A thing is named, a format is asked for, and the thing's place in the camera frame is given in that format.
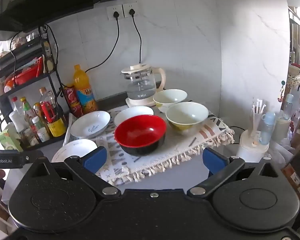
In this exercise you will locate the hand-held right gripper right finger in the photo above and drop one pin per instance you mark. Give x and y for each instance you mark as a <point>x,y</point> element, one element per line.
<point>213,161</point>

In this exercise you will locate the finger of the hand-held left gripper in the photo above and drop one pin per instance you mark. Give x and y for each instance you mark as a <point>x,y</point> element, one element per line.
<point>31,157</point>

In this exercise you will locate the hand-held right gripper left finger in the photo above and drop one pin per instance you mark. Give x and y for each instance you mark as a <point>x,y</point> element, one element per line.
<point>96,158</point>

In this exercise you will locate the white plate blue print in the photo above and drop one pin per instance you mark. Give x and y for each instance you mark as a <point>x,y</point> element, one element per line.
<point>70,150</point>
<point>90,125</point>
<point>133,112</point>

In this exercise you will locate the red and black bowl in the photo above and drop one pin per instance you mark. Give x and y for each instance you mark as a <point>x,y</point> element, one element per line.
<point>140,132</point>

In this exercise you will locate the cream bowl yellow pattern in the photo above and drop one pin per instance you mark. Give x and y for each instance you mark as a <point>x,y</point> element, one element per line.
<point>187,116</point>
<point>168,97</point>

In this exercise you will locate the green cardboard box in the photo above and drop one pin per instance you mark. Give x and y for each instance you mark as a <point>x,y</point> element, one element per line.
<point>8,138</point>

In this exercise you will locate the white cap green label jar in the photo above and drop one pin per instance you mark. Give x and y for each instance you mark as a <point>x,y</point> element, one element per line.
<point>41,131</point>

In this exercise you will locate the patterned fringed table mat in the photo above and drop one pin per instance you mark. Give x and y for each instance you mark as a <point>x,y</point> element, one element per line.
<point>180,146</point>

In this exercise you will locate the white cylindrical container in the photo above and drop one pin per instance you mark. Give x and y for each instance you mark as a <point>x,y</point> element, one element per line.
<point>250,147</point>

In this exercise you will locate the red cap white bottle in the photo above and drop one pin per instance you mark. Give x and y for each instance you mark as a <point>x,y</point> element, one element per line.
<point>16,120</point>

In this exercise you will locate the yellow cap sauce bottle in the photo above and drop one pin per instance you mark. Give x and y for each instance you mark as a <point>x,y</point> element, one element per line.
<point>27,111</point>

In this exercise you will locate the cup of white sticks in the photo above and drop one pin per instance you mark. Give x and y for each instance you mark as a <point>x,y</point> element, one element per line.
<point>256,120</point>

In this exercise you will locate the blue baby bottle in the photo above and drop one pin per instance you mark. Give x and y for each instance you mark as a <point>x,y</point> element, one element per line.
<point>267,127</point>

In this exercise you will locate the red drink cans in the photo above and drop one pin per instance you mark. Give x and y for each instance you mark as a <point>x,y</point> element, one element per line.
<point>72,100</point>

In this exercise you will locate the orange juice bottle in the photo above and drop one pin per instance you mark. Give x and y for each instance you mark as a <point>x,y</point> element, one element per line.
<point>84,93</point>

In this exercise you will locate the cream kettle base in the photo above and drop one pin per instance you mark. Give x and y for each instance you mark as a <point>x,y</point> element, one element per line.
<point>135,102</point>

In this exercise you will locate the black metal storage rack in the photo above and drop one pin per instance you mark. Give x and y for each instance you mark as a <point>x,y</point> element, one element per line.
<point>17,86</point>

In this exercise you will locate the grey cup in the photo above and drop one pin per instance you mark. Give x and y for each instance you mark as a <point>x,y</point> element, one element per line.
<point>281,130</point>

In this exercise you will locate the red plastic container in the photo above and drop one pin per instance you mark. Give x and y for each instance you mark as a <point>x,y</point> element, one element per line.
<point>22,76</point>

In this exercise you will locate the brown cardboard box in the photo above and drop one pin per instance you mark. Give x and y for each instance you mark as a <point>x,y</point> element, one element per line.
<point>293,177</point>

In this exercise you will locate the wooden spoon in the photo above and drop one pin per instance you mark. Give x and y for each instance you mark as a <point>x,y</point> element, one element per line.
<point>48,63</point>

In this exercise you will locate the black range hood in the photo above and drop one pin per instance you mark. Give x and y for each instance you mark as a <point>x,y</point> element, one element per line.
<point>52,0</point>

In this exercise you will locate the white wall socket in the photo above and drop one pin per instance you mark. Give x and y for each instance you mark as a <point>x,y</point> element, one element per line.
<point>130,8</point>
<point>113,11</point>

